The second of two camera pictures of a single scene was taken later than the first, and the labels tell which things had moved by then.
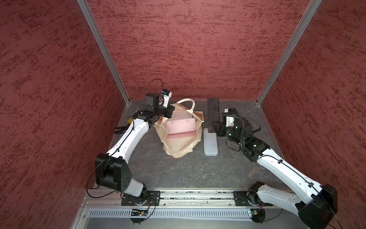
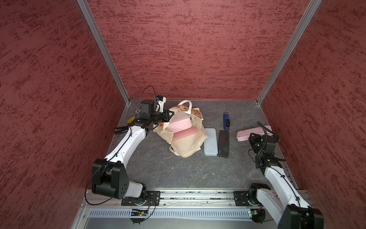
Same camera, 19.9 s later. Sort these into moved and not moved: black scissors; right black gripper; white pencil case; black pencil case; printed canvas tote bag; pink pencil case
Moved: pink pencil case; black pencil case; right black gripper; printed canvas tote bag
Not moved: white pencil case; black scissors
